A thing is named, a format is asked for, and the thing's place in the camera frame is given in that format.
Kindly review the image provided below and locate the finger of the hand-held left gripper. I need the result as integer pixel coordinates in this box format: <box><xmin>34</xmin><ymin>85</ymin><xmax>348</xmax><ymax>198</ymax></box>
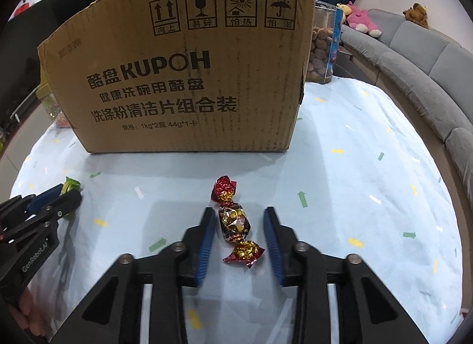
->
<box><xmin>0</xmin><ymin>185</ymin><xmax>63</xmax><ymax>224</ymax></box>
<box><xmin>0</xmin><ymin>189</ymin><xmax>82</xmax><ymax>246</ymax></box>

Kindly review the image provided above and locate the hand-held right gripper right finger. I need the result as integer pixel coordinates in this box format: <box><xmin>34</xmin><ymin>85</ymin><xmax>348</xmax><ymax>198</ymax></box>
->
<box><xmin>263</xmin><ymin>206</ymin><xmax>420</xmax><ymax>344</ymax></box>

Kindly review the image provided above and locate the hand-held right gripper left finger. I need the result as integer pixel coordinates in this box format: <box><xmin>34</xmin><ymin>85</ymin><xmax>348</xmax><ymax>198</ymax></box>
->
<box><xmin>50</xmin><ymin>207</ymin><xmax>217</xmax><ymax>344</ymax></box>

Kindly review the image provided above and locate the green yellow snack packet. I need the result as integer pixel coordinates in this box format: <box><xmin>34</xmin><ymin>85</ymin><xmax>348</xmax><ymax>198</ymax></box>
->
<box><xmin>61</xmin><ymin>177</ymin><xmax>82</xmax><ymax>195</ymax></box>

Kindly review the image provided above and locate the red twisted foil candy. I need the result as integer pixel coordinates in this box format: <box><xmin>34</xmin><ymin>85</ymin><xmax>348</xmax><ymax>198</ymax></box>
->
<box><xmin>210</xmin><ymin>176</ymin><xmax>266</xmax><ymax>269</ymax></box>

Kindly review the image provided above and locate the brown cardboard box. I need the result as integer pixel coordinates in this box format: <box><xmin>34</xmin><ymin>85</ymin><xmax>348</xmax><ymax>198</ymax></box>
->
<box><xmin>37</xmin><ymin>0</ymin><xmax>319</xmax><ymax>155</ymax></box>

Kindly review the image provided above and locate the clear jar of round snacks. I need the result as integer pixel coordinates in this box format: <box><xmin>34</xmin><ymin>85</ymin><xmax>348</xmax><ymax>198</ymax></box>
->
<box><xmin>305</xmin><ymin>1</ymin><xmax>345</xmax><ymax>84</ymax></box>

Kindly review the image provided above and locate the person's left hand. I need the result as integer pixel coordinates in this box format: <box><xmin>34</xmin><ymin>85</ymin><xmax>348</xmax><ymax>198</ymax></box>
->
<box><xmin>15</xmin><ymin>288</ymin><xmax>47</xmax><ymax>335</ymax></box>

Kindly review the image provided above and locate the gold-lid clear candy container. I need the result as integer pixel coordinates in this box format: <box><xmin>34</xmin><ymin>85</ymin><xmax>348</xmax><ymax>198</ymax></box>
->
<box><xmin>37</xmin><ymin>81</ymin><xmax>75</xmax><ymax>129</ymax></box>

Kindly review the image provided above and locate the black piano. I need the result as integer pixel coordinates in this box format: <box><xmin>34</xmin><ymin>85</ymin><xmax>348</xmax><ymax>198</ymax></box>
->
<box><xmin>7</xmin><ymin>0</ymin><xmax>149</xmax><ymax>36</ymax></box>

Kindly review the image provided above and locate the grey curved sofa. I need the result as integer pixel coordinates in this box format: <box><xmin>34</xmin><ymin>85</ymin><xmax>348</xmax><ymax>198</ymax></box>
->
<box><xmin>342</xmin><ymin>9</ymin><xmax>473</xmax><ymax>197</ymax></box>

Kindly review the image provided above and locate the pink plush toy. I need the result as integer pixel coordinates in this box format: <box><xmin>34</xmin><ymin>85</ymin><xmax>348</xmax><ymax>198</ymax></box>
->
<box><xmin>337</xmin><ymin>1</ymin><xmax>383</xmax><ymax>38</ymax></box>

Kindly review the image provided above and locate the brown plush toy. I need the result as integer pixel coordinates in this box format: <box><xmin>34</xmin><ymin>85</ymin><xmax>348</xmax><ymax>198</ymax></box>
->
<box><xmin>403</xmin><ymin>3</ymin><xmax>430</xmax><ymax>30</ymax></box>

